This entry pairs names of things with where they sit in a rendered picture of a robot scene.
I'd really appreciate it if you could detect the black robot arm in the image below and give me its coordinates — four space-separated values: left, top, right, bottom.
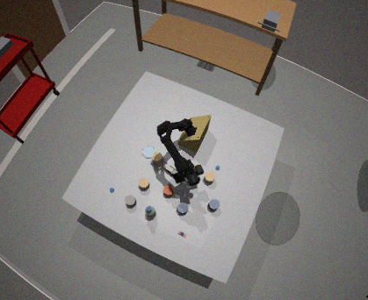
157 118 201 186

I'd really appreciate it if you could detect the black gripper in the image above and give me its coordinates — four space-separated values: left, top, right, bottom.
173 165 204 183

